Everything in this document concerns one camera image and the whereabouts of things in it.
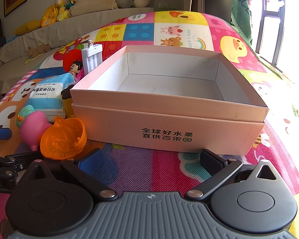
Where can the orange pumpkin basket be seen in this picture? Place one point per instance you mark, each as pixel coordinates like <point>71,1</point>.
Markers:
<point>64,139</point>

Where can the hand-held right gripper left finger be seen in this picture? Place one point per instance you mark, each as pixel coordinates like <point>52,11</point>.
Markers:
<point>89,159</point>

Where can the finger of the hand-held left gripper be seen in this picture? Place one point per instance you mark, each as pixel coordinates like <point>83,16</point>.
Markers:
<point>1,133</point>
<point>20,161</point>

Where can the yellow cushion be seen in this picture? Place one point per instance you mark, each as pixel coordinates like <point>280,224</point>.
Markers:
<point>27,27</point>

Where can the beige sofa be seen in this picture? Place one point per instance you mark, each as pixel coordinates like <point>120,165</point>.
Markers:
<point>39,37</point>

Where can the pink plastic toy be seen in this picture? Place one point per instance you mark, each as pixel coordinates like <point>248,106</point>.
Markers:
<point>35,127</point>

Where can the green cloth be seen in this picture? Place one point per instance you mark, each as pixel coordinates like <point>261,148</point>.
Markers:
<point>240,10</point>

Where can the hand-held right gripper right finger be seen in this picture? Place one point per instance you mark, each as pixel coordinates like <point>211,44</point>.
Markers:
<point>210,159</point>

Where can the brown plush toy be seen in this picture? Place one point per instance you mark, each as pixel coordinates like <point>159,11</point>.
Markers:
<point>36,50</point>

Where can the yellow bottle with dark lid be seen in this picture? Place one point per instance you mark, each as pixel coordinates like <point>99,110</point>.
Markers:
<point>68,104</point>

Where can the white battery charger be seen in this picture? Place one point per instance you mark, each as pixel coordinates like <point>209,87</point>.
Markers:
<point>91,59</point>

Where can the colourful printed play mat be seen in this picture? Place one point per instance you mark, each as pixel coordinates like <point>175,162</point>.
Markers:
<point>139,161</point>

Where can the teal plastic toy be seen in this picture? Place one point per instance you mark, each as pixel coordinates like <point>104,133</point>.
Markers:
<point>25,114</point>

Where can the black-haired doll figure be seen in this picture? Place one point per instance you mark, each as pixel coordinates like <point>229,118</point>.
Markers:
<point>76,67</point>

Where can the pink cardboard box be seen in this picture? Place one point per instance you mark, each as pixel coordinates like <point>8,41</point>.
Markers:
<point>189,134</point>

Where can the yellow duck plush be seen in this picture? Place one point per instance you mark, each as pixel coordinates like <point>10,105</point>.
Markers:
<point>60,6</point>

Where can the white wall socket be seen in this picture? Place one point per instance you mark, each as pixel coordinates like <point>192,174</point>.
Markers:
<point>163,5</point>

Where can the yellow orange plush bag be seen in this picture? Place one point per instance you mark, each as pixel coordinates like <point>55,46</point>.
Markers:
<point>48,16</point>

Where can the white blue tissue packet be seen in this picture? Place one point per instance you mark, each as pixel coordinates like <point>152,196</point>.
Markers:
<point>48,97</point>

